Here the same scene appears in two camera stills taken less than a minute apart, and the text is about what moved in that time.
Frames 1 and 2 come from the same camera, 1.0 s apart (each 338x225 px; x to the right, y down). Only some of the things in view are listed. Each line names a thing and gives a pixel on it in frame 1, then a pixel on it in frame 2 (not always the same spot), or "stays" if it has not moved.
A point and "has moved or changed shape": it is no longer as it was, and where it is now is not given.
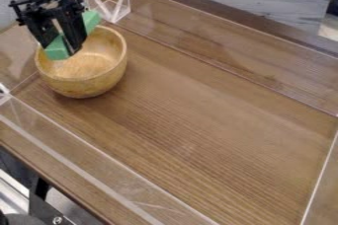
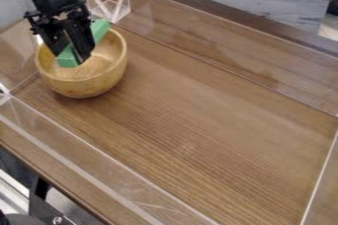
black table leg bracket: (41, 212) stays
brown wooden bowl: (93, 68) stays
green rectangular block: (56, 49) has moved or changed shape
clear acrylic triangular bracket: (108, 9) stays
